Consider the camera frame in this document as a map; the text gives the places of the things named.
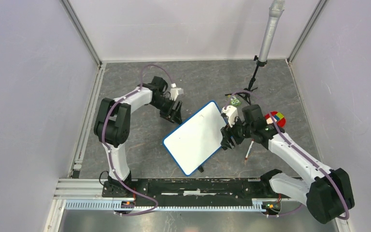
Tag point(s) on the green owl number toy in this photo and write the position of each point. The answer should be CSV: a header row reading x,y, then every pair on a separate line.
x,y
235,102

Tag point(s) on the red plate with blocks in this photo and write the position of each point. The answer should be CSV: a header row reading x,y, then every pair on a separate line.
x,y
276,117

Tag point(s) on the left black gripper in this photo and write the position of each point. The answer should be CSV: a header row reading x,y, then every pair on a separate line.
x,y
176,115

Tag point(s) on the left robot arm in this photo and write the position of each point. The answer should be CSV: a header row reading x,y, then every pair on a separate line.
x,y
112,125

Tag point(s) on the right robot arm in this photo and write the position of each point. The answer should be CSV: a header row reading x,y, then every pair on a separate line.
x,y
326,193

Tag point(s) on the silver microphone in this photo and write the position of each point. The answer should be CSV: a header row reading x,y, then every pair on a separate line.
x,y
275,11

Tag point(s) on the black microphone tripod stand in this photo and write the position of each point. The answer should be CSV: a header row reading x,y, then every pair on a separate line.
x,y
246,93

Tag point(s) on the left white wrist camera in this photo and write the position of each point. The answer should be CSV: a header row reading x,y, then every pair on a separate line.
x,y
175,92

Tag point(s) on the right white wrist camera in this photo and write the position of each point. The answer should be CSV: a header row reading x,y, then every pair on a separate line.
x,y
230,114

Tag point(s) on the aluminium slotted cable rail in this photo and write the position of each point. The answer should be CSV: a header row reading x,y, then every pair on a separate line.
x,y
119,205

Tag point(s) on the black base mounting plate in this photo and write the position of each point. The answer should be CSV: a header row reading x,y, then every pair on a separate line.
x,y
196,192

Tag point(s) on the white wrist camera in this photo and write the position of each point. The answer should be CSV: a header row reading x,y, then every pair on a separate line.
x,y
175,92
230,114

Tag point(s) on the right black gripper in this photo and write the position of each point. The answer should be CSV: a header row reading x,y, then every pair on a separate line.
x,y
226,132

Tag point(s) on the blue framed whiteboard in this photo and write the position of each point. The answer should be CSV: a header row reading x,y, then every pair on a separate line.
x,y
196,139

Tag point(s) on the white marker pen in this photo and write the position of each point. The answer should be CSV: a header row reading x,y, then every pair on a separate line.
x,y
249,150

